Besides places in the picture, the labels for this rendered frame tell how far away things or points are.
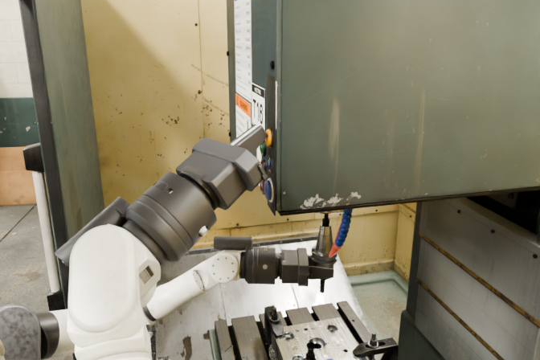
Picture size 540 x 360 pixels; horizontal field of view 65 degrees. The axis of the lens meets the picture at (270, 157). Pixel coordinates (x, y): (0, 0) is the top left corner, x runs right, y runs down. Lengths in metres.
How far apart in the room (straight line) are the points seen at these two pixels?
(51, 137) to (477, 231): 1.15
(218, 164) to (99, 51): 1.41
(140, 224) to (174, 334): 1.43
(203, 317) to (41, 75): 1.18
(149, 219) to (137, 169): 1.47
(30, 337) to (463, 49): 0.88
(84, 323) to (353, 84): 0.43
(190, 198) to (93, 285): 0.14
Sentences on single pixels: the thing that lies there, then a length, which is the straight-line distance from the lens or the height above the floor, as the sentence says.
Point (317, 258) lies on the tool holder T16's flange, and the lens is 1.05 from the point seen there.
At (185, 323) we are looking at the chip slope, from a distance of 1.93.
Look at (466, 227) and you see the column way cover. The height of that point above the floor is 1.36.
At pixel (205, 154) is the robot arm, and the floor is 1.71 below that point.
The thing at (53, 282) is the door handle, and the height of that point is 1.14.
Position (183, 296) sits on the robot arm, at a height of 1.26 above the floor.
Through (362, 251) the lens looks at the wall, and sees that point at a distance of 2.39.
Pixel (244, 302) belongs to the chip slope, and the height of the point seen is 0.73.
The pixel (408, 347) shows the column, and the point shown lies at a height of 0.77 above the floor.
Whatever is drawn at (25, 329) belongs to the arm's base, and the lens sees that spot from 0.96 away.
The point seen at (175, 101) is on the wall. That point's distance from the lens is 1.90.
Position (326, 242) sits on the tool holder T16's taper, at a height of 1.39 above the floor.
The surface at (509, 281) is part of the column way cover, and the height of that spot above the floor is 1.29.
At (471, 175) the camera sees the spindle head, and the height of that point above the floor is 1.65.
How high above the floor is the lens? 1.86
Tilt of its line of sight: 16 degrees down
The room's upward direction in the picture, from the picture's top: straight up
